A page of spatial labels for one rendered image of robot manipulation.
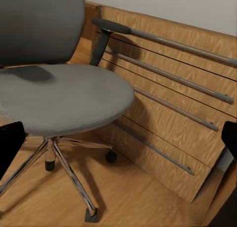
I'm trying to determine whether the swivel chair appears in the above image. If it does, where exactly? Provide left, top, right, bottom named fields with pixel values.
left=0, top=0, right=135, bottom=223

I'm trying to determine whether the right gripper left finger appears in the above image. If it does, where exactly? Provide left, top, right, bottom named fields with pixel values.
left=0, top=121, right=26, bottom=180

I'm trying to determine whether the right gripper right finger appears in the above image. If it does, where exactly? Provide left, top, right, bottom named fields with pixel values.
left=221, top=121, right=237, bottom=160

